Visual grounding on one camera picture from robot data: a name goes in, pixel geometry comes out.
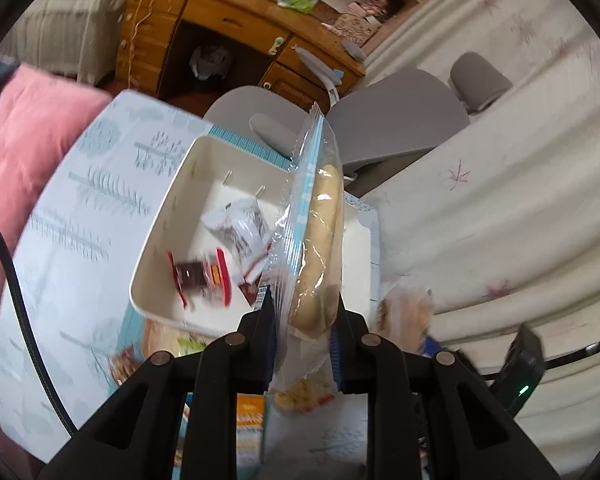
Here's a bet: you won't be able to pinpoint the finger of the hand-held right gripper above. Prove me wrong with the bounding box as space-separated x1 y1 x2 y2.
420 337 447 359

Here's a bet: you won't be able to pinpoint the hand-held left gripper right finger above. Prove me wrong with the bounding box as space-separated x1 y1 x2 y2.
330 292 561 480

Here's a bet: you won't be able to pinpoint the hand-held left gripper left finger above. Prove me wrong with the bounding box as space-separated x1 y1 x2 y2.
39 287 279 480

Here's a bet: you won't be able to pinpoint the clear packet yellow cookies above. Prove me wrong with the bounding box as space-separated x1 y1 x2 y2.
377 285 436 356

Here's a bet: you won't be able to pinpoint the yellow cake packet red header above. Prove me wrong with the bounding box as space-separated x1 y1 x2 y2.
275 377 337 413

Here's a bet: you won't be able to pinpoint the dark red flower-print packet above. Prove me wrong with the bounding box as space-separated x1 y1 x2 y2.
239 252 272 307

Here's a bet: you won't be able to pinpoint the green pastry packet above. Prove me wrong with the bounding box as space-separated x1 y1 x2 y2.
177 335 209 357

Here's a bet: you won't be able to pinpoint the white orange stick packet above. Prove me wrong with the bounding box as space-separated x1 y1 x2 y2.
236 394 268 480

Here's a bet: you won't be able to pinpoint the red date packet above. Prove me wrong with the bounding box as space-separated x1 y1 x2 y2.
167 249 231 308

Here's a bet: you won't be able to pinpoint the long bread striped clear packet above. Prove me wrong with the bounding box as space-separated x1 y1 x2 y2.
267 102 345 393

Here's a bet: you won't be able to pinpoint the white barcode packet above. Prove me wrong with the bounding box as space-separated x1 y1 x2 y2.
201 199 273 266

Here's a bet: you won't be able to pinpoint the white plastic storage box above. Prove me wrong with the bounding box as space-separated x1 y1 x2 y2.
129 135 348 341

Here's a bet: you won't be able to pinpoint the clear brown nut packet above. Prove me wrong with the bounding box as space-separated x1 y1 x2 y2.
109 347 143 386

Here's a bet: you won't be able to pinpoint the cream floral curtain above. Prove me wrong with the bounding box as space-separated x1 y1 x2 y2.
342 0 600 461

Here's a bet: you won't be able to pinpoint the tree print tablecloth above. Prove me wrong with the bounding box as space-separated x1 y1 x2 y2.
0 91 381 480

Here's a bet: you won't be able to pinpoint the grey office chair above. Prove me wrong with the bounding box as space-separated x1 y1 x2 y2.
202 45 513 196

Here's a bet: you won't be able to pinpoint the grey plastic bag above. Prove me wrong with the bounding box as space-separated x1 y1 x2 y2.
190 45 232 81

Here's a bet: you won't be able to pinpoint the pink pillow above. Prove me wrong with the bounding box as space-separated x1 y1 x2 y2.
0 62 113 461

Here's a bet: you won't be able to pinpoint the wooden desk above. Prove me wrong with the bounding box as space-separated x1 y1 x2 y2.
116 0 366 111

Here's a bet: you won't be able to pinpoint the dark haired doll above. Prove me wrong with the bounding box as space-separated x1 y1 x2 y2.
322 0 406 45

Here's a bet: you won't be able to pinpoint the lace covered cabinet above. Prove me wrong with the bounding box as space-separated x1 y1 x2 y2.
0 0 146 86

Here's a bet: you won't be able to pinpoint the black cable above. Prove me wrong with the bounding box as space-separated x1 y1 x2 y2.
0 205 77 436

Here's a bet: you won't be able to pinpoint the pale charging cable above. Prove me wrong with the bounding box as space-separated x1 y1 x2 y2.
124 0 162 87

